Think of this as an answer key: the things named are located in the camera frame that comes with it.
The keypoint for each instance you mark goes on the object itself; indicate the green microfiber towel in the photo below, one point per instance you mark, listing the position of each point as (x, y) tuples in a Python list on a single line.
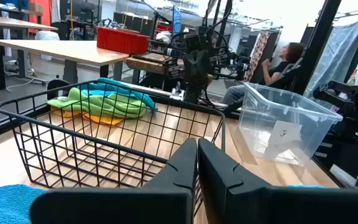
[(104, 105)]

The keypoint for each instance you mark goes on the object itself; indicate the white arm base bracket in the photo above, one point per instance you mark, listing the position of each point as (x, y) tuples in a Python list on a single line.
[(176, 91)]

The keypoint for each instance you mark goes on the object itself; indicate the floral patterned cloth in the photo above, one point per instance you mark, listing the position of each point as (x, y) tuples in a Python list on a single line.
[(258, 53)]

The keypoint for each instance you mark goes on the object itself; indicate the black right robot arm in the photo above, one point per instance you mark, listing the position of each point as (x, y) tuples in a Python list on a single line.
[(225, 60)]

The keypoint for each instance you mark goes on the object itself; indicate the clear plastic bin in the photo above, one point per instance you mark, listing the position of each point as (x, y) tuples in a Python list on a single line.
[(291, 137)]

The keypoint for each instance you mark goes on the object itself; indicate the light wooden desk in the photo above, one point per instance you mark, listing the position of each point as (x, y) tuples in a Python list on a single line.
[(67, 51)]

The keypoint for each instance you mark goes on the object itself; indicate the black frame post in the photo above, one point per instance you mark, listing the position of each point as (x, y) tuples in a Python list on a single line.
[(317, 43)]

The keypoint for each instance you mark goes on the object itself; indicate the turquoise fluffy microfiber towel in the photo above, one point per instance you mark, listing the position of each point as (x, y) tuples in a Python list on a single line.
[(120, 90)]

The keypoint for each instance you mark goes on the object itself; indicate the white paper label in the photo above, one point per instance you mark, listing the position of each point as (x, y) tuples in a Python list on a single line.
[(284, 132)]

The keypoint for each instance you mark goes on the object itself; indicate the blue hanging cloth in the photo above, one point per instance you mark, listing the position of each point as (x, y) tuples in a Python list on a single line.
[(337, 56)]

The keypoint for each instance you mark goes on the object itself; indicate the black table clamp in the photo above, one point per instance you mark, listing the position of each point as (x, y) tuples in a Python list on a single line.
[(56, 85)]

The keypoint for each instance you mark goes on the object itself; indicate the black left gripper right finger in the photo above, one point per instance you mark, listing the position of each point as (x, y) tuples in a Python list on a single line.
[(247, 202)]

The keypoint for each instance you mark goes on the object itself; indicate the red plastic crate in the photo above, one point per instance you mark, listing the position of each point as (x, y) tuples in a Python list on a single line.
[(121, 40)]

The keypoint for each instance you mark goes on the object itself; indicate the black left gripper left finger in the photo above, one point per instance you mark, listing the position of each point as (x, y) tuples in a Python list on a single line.
[(166, 202)]

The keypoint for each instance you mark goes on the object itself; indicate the person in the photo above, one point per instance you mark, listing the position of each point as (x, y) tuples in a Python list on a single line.
[(275, 73)]

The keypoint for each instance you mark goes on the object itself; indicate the orange microfiber towel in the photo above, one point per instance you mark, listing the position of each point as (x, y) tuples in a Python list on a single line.
[(104, 120)]

